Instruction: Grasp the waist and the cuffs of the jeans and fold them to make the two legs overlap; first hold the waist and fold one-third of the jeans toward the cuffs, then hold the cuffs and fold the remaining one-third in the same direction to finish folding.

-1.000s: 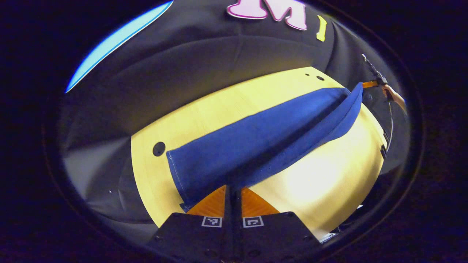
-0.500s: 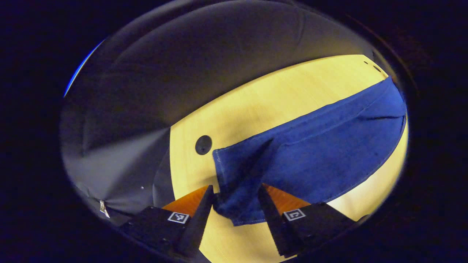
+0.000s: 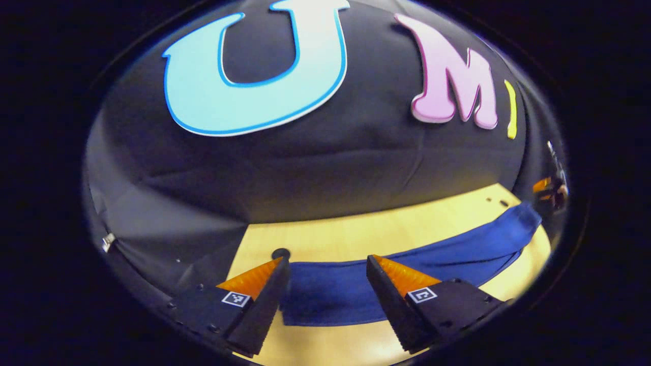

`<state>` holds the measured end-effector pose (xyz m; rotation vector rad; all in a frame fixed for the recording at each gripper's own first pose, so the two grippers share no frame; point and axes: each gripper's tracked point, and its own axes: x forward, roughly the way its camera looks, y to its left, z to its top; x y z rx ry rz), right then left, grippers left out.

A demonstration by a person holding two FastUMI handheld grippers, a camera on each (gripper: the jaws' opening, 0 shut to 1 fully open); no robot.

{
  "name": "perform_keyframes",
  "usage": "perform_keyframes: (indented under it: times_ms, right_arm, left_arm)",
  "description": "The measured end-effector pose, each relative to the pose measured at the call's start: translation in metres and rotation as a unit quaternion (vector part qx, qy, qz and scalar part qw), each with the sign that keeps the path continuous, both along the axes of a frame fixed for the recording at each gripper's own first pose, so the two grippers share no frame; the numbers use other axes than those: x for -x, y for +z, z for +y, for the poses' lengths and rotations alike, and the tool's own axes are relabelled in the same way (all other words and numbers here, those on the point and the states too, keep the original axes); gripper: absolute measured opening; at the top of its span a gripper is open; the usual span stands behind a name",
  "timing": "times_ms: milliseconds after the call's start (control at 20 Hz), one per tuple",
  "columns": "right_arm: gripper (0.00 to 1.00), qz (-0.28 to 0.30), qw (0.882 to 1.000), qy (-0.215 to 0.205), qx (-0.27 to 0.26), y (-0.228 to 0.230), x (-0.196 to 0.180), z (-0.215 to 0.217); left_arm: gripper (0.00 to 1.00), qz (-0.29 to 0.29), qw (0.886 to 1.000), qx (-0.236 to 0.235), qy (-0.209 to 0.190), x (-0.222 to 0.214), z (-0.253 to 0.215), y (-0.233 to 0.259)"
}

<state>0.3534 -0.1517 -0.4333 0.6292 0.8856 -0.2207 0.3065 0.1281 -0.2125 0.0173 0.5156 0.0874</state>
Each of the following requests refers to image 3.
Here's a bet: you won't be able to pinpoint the black backdrop cloth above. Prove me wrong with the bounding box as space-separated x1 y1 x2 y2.
84 0 565 306

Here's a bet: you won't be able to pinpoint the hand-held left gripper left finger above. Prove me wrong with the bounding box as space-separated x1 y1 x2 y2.
164 256 291 358

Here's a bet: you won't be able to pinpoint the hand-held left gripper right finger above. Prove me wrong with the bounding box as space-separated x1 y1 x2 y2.
366 254 510 355

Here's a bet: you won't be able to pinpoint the blue denim jeans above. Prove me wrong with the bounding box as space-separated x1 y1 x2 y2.
280 202 543 327

